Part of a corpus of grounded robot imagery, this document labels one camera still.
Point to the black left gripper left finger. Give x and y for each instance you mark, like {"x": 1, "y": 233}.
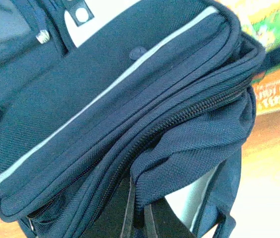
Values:
{"x": 116, "y": 219}

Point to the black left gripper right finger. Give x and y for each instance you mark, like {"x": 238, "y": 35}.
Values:
{"x": 161, "y": 222}

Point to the navy blue student backpack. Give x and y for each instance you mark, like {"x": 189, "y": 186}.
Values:
{"x": 95, "y": 91}

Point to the orange Treehouse paperback book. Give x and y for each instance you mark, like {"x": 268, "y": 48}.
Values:
{"x": 261, "y": 20}

